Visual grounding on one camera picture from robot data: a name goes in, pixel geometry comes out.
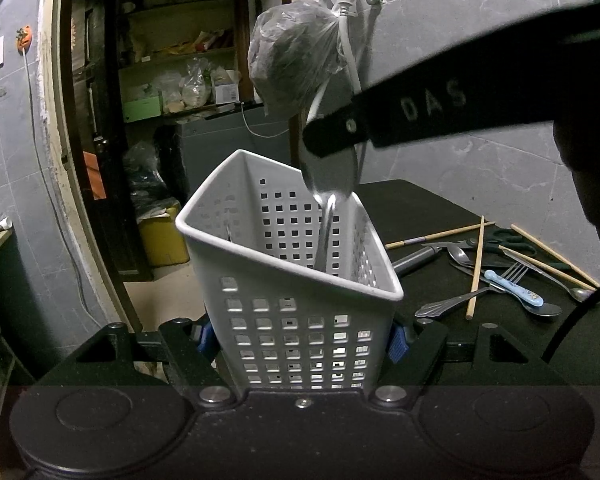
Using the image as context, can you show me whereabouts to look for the black cable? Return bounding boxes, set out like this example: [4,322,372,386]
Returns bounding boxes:
[544,269,600,362]

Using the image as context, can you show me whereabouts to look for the wooden shelf unit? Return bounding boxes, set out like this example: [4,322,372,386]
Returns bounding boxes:
[115,0,246,122]

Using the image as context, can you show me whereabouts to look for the dark wooden door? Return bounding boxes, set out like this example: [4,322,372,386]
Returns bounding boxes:
[60,0,156,281]

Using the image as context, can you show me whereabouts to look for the green handled scissors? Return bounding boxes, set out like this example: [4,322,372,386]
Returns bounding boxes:
[480,229,538,257]

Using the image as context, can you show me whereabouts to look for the clear plastic bag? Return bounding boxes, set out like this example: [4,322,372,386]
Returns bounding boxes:
[247,0,348,122]

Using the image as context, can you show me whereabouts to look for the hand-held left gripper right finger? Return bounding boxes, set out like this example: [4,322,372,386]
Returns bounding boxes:
[367,321,566,406]

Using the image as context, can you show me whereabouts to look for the green box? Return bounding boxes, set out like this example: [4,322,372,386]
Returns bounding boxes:
[122,95,163,123]

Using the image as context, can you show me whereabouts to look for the steel handled peeler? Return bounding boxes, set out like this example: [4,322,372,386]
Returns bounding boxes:
[391,241,473,277]

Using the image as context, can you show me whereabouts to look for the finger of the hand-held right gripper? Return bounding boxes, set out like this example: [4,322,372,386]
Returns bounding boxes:
[302,102,376,159]

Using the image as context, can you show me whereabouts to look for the wooden chopstick purple band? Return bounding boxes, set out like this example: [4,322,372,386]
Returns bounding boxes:
[385,221,497,251]
[499,246,600,307]

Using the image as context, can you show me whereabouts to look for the white cord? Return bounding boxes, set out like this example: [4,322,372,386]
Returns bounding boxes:
[22,50,90,312]

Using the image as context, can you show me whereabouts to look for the steel fork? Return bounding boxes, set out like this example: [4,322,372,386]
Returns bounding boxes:
[415,262,530,318]

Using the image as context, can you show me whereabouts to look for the dark plastic bag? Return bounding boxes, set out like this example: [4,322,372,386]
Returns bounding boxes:
[122,141,182,216]

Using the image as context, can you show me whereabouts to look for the orange door sticker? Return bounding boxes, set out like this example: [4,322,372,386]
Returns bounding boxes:
[83,150,106,201]

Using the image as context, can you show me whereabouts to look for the grey appliance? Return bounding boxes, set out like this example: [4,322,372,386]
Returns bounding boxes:
[175,110,301,201]

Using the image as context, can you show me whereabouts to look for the blue white handled spoon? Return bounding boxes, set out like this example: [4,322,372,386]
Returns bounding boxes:
[484,270,563,320]

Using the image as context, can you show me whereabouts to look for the yellow bin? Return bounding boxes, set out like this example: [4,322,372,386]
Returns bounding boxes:
[139,205,191,267]

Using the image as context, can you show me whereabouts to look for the plastic food bag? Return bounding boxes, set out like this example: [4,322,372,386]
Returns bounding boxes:
[180,57,212,108]

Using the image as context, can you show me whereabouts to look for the small white box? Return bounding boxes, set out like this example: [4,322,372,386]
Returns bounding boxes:
[214,82,241,106]

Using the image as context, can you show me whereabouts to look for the white perforated utensil basket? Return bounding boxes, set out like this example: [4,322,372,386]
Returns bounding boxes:
[175,149,405,393]

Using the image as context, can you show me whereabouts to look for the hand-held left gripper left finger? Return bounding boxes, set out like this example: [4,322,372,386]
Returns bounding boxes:
[45,318,241,406]

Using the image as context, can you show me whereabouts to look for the plain wooden chopstick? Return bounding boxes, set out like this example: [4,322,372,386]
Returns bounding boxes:
[511,224,600,289]
[466,216,486,321]

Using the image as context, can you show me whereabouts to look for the pale door frame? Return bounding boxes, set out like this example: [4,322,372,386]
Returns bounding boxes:
[37,0,146,331]

